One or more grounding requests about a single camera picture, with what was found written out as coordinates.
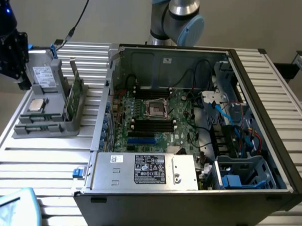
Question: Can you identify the green RAM stick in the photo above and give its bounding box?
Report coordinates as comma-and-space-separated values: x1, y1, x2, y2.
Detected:
20, 111, 64, 123
15, 121, 64, 135

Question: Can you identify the black looped wire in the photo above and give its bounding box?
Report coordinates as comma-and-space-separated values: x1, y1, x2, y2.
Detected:
171, 57, 214, 93

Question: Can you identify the silver chipset heatsink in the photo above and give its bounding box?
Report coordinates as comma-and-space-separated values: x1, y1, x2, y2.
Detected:
167, 146, 185, 156

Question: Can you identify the grey drive cage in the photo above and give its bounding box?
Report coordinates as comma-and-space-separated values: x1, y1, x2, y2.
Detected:
212, 153, 280, 193

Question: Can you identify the silver CPU chip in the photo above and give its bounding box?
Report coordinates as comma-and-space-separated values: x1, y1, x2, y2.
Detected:
27, 97, 47, 113

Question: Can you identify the grey parts rack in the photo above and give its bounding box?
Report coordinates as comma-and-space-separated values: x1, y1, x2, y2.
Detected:
12, 46, 91, 142

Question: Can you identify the green motherboard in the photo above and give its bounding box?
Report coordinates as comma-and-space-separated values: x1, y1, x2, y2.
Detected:
108, 85, 214, 171

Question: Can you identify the black RAM slot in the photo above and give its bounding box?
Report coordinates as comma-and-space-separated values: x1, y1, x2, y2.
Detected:
131, 119, 178, 127
131, 123, 177, 130
135, 86, 172, 92
135, 89, 172, 95
135, 92, 172, 98
131, 126, 177, 134
131, 116, 178, 123

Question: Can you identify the silver power supply unit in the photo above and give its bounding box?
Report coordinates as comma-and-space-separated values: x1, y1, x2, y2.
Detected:
89, 150, 208, 194

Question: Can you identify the red wire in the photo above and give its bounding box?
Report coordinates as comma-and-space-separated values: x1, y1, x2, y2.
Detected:
249, 126, 264, 149

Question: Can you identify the blue case latch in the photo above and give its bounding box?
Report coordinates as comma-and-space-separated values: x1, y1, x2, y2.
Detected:
73, 166, 86, 179

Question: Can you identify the black cable with plug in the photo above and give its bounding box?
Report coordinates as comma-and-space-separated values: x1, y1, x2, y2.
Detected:
55, 0, 93, 52

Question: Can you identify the hard disk with white label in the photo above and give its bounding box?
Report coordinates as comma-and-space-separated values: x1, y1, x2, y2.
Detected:
31, 65, 59, 89

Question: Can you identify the CPU socket with metal frame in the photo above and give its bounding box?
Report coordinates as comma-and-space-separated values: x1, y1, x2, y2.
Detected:
140, 98, 169, 119

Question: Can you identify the blue expansion slot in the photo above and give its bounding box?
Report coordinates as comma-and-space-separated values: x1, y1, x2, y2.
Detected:
127, 137, 157, 146

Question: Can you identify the black expansion slot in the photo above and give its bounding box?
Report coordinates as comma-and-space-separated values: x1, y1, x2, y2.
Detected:
127, 131, 156, 139

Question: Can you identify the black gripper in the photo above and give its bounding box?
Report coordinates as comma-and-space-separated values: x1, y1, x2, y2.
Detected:
0, 30, 35, 92

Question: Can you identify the blue data wire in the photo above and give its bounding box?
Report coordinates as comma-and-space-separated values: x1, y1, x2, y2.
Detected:
209, 101, 255, 150

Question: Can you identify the open black PC case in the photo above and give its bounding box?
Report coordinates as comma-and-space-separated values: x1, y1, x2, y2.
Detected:
71, 41, 302, 226

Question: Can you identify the light blue plastic object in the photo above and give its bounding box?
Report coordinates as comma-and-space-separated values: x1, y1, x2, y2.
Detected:
0, 185, 41, 226

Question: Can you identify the green graphics card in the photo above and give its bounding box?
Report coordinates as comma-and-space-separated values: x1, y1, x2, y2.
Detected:
63, 57, 86, 123

